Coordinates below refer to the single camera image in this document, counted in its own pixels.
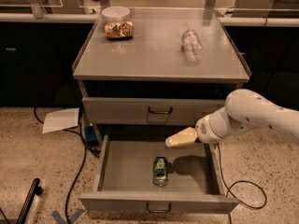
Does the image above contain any brown snack bag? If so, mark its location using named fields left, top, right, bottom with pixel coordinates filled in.
left=105, top=21, right=134, bottom=39

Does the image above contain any black bar object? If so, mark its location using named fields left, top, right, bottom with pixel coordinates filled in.
left=16, top=178, right=44, bottom=224

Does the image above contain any grey metal drawer cabinet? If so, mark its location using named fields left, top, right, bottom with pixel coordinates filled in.
left=73, top=7, right=250, bottom=140

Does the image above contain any blue power box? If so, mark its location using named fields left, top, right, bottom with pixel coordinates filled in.
left=84, top=126, right=98, bottom=147

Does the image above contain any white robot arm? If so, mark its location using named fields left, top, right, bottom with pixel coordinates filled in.
left=165, top=89, right=299, bottom=147

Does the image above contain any green soda can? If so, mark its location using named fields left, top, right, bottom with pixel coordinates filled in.
left=153, top=157, right=168, bottom=187

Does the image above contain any black cable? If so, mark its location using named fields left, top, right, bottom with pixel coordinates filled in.
left=33, top=106, right=101, bottom=224
left=216, top=143, right=268, bottom=224

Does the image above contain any black cable right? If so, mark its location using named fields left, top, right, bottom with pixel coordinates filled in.
left=216, top=143, right=268, bottom=224

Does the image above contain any black cable left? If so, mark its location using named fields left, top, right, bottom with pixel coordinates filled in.
left=33, top=106, right=101, bottom=224

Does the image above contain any blue tape cross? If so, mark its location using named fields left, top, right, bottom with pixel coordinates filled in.
left=50, top=208, right=86, bottom=224

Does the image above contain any white paper sheet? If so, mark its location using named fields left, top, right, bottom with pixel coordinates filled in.
left=42, top=108, right=79, bottom=133

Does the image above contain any open middle drawer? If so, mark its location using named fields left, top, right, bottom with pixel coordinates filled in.
left=80, top=135, right=239, bottom=214

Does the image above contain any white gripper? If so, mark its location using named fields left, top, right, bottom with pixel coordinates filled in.
left=165, top=107, right=243, bottom=147

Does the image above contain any clear plastic bottle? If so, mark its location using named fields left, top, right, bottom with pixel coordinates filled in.
left=181, top=29, right=203, bottom=63

